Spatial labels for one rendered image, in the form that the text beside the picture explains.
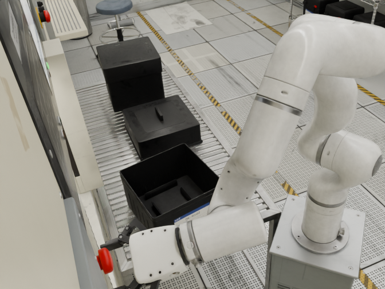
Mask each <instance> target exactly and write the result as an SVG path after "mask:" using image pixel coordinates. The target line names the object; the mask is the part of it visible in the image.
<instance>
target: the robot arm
mask: <svg viewBox="0 0 385 289"><path fill-rule="evenodd" d="M384 71H385V28H383V27H381V26H377V25H373V24H367V23H363V22H357V21H352V20H348V19H344V18H337V17H332V16H328V15H322V14H304V15H302V16H300V17H298V18H296V19H295V20H294V21H293V22H292V23H291V24H290V27H289V28H288V30H287V32H286V33H285V34H284V35H283V36H282V37H281V38H280V40H279V42H278V43H277V45H276V47H275V49H274V51H273V54H272V56H271V58H270V61H269V63H268V66H267V68H266V71H265V73H264V76H263V78H262V81H261V84H260V87H259V89H258V91H257V94H256V96H255V99H254V102H253V104H252V107H251V109H250V112H249V114H248V117H247V120H246V122H245V125H244V127H243V130H242V133H241V136H240V138H239V141H238V144H237V146H236V148H235V151H234V152H233V155H232V156H231V157H230V158H229V160H228V161H227V163H226V164H225V167H224V168H223V170H222V172H221V175H220V177H219V180H218V182H217V185H216V187H215V190H214V193H213V196H212V198H211V201H210V205H209V208H208V211H207V215H206V216H203V217H200V218H196V219H194V220H191V221H188V222H184V223H182V224H180V226H179V227H177V226H176V225H168V226H161V227H157V228H152V229H147V228H146V227H145V226H144V225H143V224H142V223H141V222H140V221H139V220H138V219H136V218H135V219H133V220H132V221H131V222H130V223H129V225H127V226H126V227H125V228H124V230H123V231H122V233H121V234H119V235H118V237H117V238H115V239H112V240H108V241H106V242H105V244H102V245H100V248H101V249H102V248H107V249H108V250H109V251H111V250H114V249H117V248H120V247H122V246H124V244H128V245H129V248H130V252H131V259H132V265H133V271H134V276H135V278H134V280H133V281H132V282H131V284H130V285H129V286H125V285H123V286H120V287H116V288H113V289H140V288H141V287H142V286H145V287H150V289H158V287H159V283H161V282H164V281H166V280H169V279H171V278H173V277H176V276H178V275H180V274H182V273H184V272H185V271H187V270H188V265H189V264H190V262H191V263H192V264H193V265H195V267H196V268H199V267H201V266H202V263H203V262H207V261H210V260H214V259H217V258H220V257H223V256H226V255H230V254H232V253H236V252H239V251H243V250H245V249H248V248H252V247H255V246H258V245H261V244H265V243H267V241H268V234H267V231H266V227H265V224H264V221H263V218H262V216H261V213H260V210H259V208H258V206H257V204H256V203H255V202H254V201H250V199H251V197H252V195H253V194H254V192H255V190H256V188H257V187H258V186H259V184H260V183H261V182H262V181H263V180H264V179H265V178H268V177H271V176H272V175H273V174H274V173H275V172H276V170H277V169H278V167H279V165H280V163H281V161H282V159H283V157H284V154H285V152H286V150H287V147H288V145H289V142H290V140H291V138H292V135H293V133H294V131H295V129H296V126H297V124H298V121H299V119H300V116H301V114H302V112H303V109H304V107H305V105H306V102H307V100H308V98H309V95H310V93H311V90H312V91H313V95H314V104H315V111H314V114H313V118H312V119H311V120H310V121H309V122H308V123H307V124H306V126H305V127H304V128H303V129H302V131H301V132H300V134H299V136H298V138H297V144H296V146H297V150H298V152H299V153H300V155H301V156H302V157H304V158H305V159H307V160H308V161H311V162H313V163H315V164H317V165H320V166H322V167H324V168H323V169H318V170H316V171H314V172H313V173H312V174H311V176H310V179H309V182H308V188H307V196H306V200H305V208H304V210H303V211H301V212H300V213H298V214H297V215H296V216H295V217H294V219H293V221H292V225H291V231H292V235H293V237H294V239H295V240H296V241H297V243H298V244H299V245H300V246H302V247H303V248H305V249H306V250H308V251H311V252H313V253H318V254H323V255H327V254H332V253H336V252H338V251H341V250H342V249H343V248H344V247H345V246H346V245H347V243H348V239H349V230H348V227H347V225H346V223H345V222H344V221H343V220H342V217H343V212H344V208H345V203H346V200H347V196H348V192H349V189H350V188H352V187H354V186H357V185H360V184H362V183H364V182H366V181H368V180H369V179H370V178H372V177H373V176H374V175H375V174H376V173H377V172H378V170H379V168H380V166H381V165H382V160H383V157H382V152H381V149H380V148H379V146H378V145H377V144H376V143H374V142H373V141H371V140H369V139H367V138H365V137H362V136H360V135H357V134H354V133H351V132H349V131H346V130H343V129H344V128H346V127H347V126H348V125H349V124H350V123H351V122H352V120H353V118H354V117H355V114H356V109H357V104H358V87H357V84H356V81H355V79H364V78H369V77H374V76H377V75H379V74H381V73H383V72H384ZM135 228H138V229H139V230H140V231H141V232H137V233H134V234H132V235H131V233H132V231H133V230H134V229H135ZM130 235H131V236H130Z"/></svg>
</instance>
